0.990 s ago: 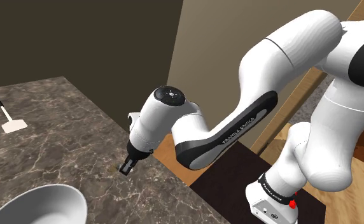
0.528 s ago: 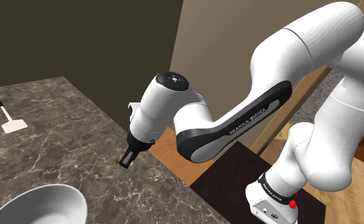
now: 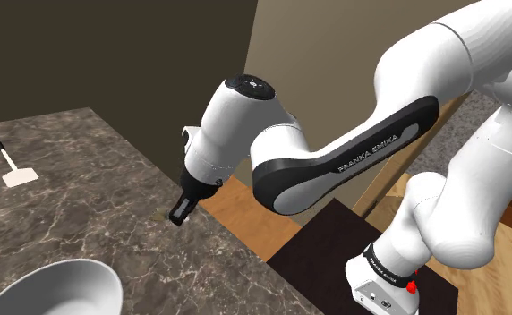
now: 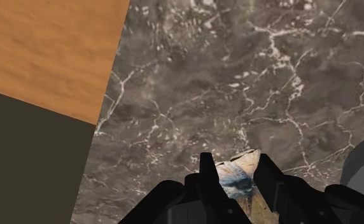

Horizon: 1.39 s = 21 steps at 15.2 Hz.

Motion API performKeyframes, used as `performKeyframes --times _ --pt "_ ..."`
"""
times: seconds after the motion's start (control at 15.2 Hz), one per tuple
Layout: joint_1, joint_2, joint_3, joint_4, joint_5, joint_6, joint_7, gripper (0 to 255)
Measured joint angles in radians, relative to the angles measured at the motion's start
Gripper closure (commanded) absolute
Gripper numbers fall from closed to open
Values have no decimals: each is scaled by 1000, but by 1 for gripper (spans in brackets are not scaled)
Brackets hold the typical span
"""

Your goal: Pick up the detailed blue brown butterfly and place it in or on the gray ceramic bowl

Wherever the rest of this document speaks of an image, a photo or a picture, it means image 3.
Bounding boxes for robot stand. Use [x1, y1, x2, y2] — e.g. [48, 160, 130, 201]
[266, 197, 460, 315]

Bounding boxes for white bowl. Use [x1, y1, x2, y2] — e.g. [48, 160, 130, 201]
[0, 258, 124, 315]

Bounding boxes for white spatula with black handle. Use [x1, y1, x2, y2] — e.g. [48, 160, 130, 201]
[0, 132, 39, 189]

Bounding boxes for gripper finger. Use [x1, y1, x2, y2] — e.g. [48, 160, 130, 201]
[167, 193, 200, 227]

